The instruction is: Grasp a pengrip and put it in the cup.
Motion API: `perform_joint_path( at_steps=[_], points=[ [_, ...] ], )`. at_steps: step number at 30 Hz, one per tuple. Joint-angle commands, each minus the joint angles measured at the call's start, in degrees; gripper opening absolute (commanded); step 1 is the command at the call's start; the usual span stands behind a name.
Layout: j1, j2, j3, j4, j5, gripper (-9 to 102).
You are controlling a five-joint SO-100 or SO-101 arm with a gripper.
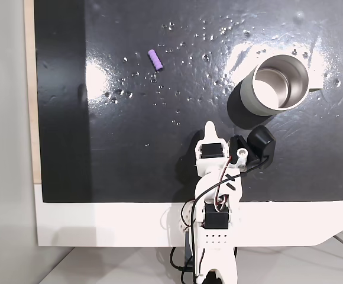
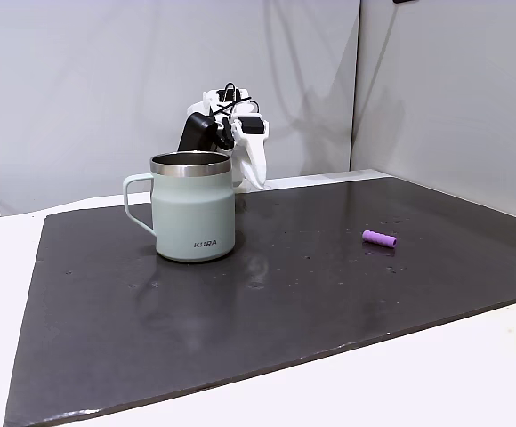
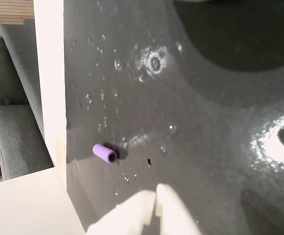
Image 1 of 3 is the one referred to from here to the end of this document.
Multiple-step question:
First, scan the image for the pale green steel mug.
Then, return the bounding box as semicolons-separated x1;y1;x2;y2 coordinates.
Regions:
238;54;323;118

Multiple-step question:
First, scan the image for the black cable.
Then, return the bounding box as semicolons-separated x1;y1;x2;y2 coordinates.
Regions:
170;156;271;284

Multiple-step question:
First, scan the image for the purple pen grip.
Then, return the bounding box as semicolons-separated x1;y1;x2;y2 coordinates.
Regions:
147;49;164;72

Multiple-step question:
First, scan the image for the black rubber mat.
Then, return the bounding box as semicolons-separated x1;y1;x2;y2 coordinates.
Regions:
34;0;343;204

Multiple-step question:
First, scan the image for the black camera box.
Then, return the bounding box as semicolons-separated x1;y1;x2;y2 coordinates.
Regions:
229;124;277;170

